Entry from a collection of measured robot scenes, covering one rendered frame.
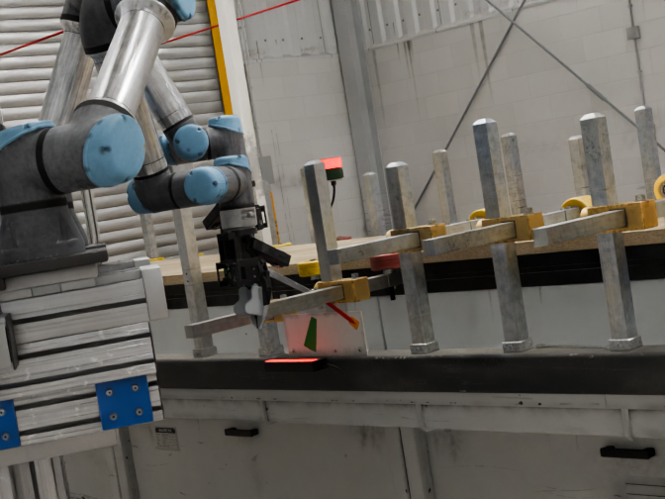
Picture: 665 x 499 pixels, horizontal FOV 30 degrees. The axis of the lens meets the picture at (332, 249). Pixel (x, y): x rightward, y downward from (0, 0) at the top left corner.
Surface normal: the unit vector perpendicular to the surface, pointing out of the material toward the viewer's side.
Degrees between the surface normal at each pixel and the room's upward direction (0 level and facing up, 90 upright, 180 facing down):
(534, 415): 90
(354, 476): 90
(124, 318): 90
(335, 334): 90
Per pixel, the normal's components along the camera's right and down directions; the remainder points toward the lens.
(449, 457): -0.70, 0.15
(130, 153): 0.89, -0.03
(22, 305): 0.18, 0.02
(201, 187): -0.36, 0.08
